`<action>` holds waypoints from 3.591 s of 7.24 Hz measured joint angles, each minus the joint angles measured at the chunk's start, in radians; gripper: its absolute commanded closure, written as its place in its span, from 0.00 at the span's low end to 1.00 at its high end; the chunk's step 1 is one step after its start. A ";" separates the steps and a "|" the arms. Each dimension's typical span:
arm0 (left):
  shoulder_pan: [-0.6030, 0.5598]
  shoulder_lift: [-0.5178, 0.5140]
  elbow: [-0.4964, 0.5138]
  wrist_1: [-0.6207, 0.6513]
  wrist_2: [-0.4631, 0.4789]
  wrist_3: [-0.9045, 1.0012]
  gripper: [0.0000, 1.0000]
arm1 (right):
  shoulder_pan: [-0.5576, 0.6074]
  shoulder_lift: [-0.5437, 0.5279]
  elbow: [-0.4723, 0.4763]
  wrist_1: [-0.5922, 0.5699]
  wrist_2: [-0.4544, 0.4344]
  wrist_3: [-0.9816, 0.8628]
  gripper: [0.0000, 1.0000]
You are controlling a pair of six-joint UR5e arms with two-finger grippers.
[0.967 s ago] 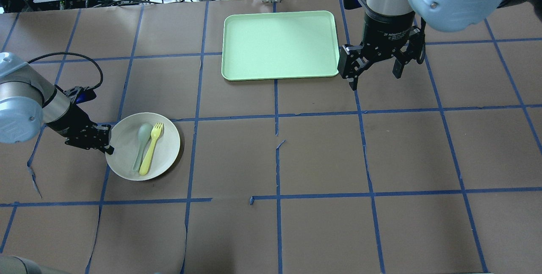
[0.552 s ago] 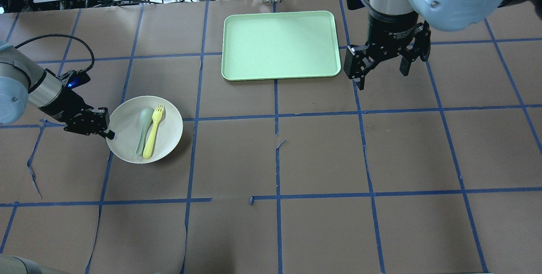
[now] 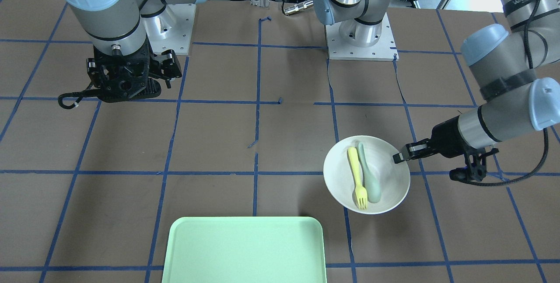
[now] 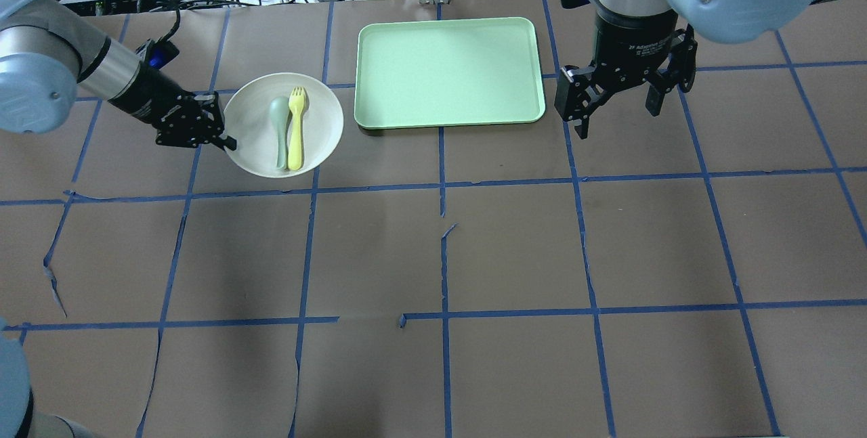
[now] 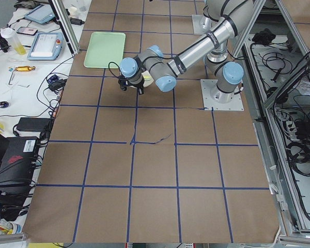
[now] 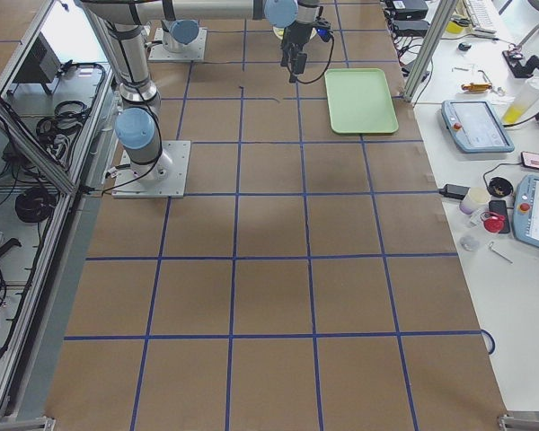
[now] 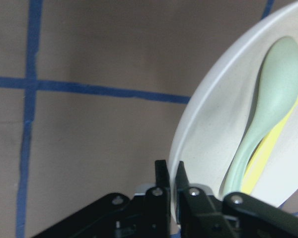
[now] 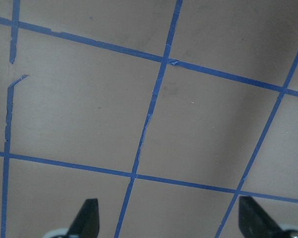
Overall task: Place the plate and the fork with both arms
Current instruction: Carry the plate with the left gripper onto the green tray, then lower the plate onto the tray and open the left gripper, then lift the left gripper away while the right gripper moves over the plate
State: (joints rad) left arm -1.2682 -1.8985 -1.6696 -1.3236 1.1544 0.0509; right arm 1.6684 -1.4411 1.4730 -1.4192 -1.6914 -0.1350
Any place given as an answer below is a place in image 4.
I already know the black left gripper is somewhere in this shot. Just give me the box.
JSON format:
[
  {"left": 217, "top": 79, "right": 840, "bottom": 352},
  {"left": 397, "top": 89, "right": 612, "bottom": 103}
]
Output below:
[{"left": 139, "top": 83, "right": 236, "bottom": 152}]

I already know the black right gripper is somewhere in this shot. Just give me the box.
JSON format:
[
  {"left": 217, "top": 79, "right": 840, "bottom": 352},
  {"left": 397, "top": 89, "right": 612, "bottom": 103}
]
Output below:
[{"left": 554, "top": 10, "right": 698, "bottom": 139}]

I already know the cream round plate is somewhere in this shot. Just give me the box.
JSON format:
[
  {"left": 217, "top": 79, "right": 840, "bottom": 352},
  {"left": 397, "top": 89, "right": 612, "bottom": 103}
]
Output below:
[{"left": 223, "top": 72, "right": 344, "bottom": 178}]

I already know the yellow plastic fork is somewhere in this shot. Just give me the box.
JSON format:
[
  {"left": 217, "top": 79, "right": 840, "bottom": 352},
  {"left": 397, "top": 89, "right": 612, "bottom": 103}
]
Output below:
[{"left": 286, "top": 86, "right": 308, "bottom": 171}]

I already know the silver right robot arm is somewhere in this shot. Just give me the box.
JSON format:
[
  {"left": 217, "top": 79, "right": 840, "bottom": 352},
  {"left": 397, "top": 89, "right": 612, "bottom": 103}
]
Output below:
[{"left": 554, "top": 0, "right": 836, "bottom": 139}]

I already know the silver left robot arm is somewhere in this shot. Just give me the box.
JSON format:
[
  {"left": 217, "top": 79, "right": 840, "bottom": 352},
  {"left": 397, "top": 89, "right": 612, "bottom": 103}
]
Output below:
[{"left": 1, "top": 0, "right": 236, "bottom": 151}]

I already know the pale green plastic spoon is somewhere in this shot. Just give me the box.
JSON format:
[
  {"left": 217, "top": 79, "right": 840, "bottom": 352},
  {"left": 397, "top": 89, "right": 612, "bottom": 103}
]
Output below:
[{"left": 268, "top": 96, "right": 290, "bottom": 170}]

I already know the light green tray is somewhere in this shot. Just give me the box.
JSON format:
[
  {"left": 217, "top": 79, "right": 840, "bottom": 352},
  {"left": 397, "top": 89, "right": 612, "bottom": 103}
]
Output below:
[{"left": 355, "top": 16, "right": 546, "bottom": 130}]

